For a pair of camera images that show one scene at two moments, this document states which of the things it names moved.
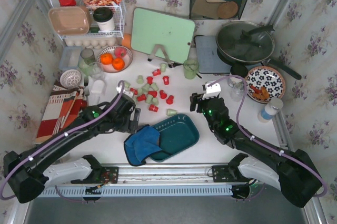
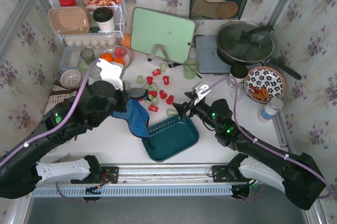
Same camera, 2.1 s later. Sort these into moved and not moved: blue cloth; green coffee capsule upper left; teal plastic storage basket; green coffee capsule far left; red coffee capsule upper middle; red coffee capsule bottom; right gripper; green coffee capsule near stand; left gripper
Moved: right gripper; left gripper; blue cloth
Not moved: green coffee capsule upper left; green coffee capsule far left; teal plastic storage basket; red coffee capsule bottom; red coffee capsule upper middle; green coffee capsule near stand
